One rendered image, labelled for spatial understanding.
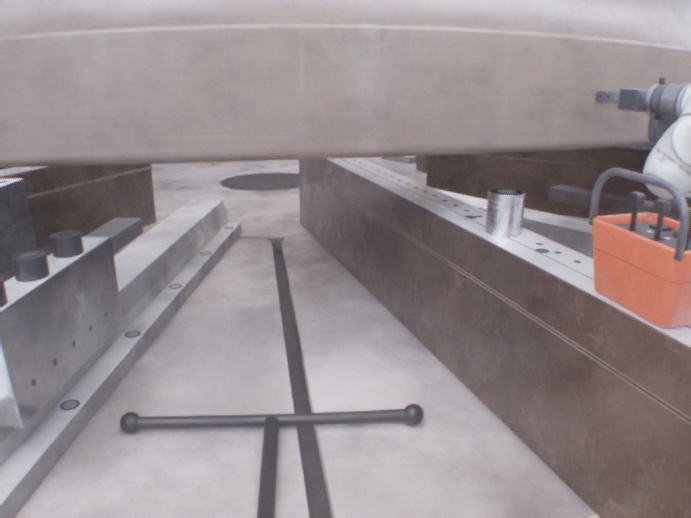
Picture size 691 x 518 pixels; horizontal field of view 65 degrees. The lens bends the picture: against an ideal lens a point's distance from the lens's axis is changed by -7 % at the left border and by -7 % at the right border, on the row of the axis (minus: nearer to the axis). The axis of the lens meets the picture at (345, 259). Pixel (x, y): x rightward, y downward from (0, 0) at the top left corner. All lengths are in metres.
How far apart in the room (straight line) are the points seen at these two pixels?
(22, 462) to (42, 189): 1.47
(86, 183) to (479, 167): 1.95
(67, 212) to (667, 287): 2.23
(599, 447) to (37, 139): 1.23
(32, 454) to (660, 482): 1.09
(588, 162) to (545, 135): 1.67
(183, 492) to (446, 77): 0.97
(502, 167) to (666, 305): 2.31
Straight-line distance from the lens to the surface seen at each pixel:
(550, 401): 1.15
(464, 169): 3.19
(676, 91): 1.37
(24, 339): 1.10
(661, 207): 0.94
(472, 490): 1.13
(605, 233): 0.97
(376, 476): 1.14
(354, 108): 1.20
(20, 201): 1.29
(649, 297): 0.92
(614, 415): 1.02
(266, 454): 1.14
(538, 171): 3.11
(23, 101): 1.33
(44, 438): 1.27
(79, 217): 2.62
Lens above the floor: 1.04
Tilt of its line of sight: 19 degrees down
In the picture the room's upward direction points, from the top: straight up
